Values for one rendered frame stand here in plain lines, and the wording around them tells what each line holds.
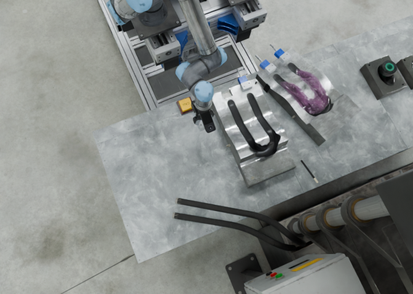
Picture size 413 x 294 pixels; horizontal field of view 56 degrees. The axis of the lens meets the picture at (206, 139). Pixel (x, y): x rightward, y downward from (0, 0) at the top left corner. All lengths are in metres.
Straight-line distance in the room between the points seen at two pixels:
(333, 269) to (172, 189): 0.93
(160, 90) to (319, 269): 1.82
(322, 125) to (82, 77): 1.87
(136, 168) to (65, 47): 1.56
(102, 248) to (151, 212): 0.90
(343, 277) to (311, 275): 0.10
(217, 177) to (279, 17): 1.80
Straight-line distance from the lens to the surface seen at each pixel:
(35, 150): 3.01
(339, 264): 1.32
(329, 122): 2.03
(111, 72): 3.08
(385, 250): 1.31
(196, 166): 1.96
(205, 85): 1.55
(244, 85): 1.99
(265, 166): 1.93
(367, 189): 2.15
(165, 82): 2.77
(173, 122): 2.02
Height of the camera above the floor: 2.71
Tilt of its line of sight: 73 degrees down
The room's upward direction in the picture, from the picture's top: 9 degrees clockwise
